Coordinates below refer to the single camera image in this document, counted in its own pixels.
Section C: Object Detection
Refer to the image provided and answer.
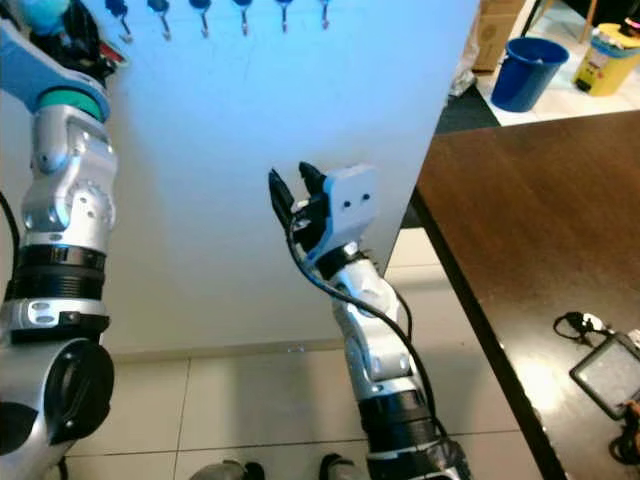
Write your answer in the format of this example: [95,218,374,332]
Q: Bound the keys with black card holder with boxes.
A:
[553,310,640,463]

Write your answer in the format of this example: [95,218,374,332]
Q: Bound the white partition board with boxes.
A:
[0,0,482,363]

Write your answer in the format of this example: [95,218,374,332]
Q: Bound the dark brown wooden table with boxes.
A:
[405,108,640,480]

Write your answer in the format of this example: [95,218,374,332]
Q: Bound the plain cardboard box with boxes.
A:
[470,0,527,74]

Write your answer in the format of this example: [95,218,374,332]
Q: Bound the blue plastic bucket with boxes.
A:
[490,37,572,114]

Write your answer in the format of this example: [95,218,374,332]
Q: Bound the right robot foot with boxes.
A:
[320,455,372,480]

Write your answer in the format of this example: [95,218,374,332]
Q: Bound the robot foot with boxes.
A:
[320,455,372,480]
[188,458,267,480]

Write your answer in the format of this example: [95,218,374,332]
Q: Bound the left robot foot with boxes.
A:
[188,458,267,480]

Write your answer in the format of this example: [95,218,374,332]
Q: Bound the yellow plastic container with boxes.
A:
[573,22,640,99]

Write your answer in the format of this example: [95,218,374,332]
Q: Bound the light blue right wrist camera mount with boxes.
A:
[315,164,379,264]

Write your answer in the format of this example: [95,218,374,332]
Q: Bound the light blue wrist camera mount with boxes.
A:
[315,164,379,264]
[0,20,113,121]

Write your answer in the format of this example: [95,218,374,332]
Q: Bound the light blue left wrist camera mount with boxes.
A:
[0,20,113,121]

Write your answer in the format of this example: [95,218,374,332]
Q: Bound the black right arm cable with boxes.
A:
[285,215,447,426]

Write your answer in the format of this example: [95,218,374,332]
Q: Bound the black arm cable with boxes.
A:
[0,190,21,256]
[285,215,447,426]

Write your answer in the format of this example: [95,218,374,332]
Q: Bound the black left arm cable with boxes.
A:
[0,190,21,256]

